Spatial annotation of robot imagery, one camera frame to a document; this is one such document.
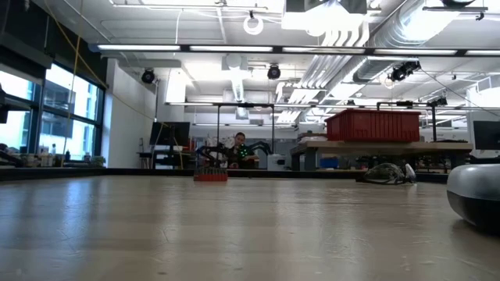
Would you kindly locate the black background robot arm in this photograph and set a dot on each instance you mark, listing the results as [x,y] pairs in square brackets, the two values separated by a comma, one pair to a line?
[211,153]
[261,147]

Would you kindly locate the person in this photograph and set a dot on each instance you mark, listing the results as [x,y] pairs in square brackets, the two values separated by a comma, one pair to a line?
[239,150]

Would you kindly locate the white device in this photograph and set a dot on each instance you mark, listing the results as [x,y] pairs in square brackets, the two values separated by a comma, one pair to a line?
[275,162]

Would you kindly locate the red and black bit holder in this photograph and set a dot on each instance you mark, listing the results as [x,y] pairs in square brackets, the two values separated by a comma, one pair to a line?
[210,176]

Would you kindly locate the black monitor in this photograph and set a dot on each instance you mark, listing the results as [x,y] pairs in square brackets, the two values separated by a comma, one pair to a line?
[170,134]
[487,134]

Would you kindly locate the blue bin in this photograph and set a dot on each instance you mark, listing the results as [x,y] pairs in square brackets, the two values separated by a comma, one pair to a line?
[329,162]

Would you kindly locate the black beam with light strips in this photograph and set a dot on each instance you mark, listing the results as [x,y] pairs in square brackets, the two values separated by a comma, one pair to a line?
[187,48]

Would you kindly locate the large red ribbed bin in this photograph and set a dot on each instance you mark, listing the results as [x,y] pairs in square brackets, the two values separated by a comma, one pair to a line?
[373,125]

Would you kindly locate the wooden workbench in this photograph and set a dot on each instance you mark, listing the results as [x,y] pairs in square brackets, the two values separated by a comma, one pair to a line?
[381,147]

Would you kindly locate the crumpled dark bag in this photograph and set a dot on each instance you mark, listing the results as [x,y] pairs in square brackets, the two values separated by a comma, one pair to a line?
[384,173]

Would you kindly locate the black background rig frame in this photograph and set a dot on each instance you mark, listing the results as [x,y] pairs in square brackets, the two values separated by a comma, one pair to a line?
[218,132]

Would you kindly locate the black ceiling camera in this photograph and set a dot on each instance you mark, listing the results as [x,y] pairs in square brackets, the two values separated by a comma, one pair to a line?
[273,72]
[147,76]
[402,71]

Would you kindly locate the black aluminium frame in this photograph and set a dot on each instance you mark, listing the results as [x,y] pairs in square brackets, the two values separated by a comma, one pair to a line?
[117,172]

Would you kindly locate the silver ventilation duct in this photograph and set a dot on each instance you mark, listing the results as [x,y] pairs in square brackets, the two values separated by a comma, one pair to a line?
[394,31]

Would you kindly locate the black camera stand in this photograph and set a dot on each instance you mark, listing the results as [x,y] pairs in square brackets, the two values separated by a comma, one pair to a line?
[433,121]

